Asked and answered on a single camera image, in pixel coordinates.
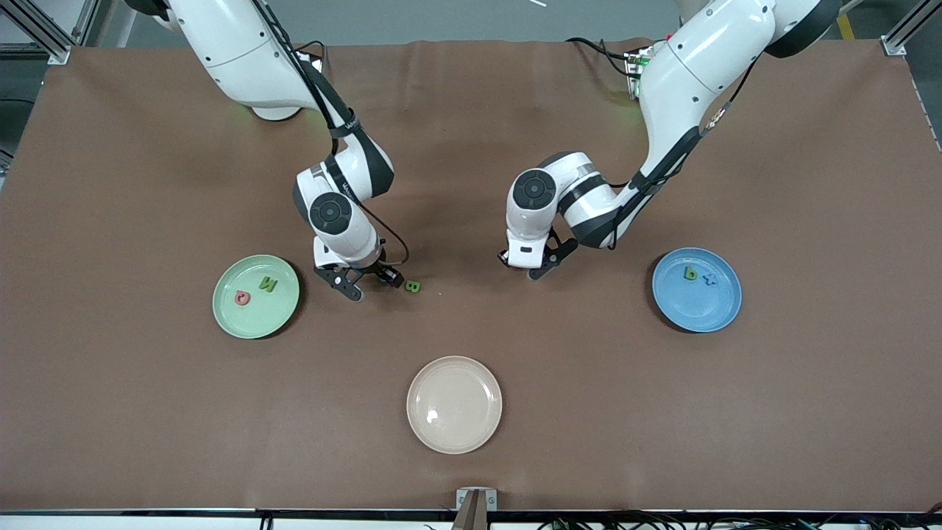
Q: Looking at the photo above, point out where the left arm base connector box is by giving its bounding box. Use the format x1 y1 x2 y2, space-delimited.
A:
624 46 656 99

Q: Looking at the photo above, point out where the brown table mat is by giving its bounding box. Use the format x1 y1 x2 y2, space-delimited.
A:
0 38 942 514

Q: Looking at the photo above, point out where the light green plate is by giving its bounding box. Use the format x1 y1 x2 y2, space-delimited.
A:
212 254 301 340

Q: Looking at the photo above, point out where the beige plate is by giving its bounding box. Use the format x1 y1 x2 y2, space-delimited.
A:
406 356 503 455

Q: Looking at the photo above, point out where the blue plate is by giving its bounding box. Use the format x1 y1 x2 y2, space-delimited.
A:
651 247 743 333

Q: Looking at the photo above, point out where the black left base cable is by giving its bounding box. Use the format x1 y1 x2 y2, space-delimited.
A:
565 37 635 78

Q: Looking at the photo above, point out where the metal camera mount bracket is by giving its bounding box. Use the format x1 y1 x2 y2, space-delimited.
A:
451 487 498 530

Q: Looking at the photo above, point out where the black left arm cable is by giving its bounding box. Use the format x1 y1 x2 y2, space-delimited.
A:
607 59 759 251

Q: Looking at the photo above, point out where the tangled black cable bundle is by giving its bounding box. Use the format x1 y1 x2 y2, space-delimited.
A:
537 512 942 530

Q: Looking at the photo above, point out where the black table edge rail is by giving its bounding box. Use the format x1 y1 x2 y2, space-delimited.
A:
0 506 942 517

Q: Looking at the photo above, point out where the aluminium frame profile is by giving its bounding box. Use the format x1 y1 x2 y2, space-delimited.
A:
0 0 100 66
883 0 942 56

